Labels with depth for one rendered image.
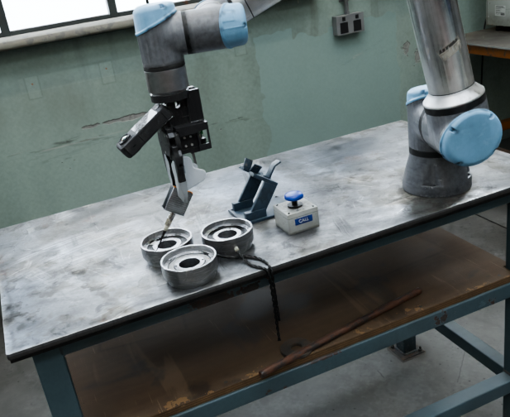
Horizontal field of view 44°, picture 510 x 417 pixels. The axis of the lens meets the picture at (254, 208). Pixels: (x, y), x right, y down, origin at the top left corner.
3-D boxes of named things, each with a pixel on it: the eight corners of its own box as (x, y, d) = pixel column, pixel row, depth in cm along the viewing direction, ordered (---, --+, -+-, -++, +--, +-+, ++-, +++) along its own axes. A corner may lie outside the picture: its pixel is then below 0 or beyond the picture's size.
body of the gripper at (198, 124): (212, 151, 117) (202, 88, 112) (169, 163, 114) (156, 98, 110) (199, 142, 124) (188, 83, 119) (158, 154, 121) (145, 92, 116)
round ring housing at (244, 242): (197, 244, 130) (194, 226, 129) (245, 231, 133) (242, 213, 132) (212, 264, 121) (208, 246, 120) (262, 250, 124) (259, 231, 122)
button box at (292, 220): (289, 235, 128) (287, 213, 126) (275, 224, 134) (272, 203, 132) (324, 224, 131) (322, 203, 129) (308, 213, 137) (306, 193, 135)
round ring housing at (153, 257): (133, 265, 126) (129, 246, 124) (165, 242, 134) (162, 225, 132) (173, 273, 120) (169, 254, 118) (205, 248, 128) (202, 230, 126)
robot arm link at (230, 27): (238, -3, 116) (180, 7, 116) (244, 2, 106) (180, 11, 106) (245, 40, 119) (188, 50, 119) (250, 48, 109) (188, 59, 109)
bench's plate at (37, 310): (9, 365, 103) (5, 355, 102) (-4, 237, 155) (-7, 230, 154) (560, 178, 141) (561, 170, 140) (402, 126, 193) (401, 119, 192)
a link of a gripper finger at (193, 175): (213, 198, 120) (203, 152, 117) (183, 208, 118) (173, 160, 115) (207, 195, 123) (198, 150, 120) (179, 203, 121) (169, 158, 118)
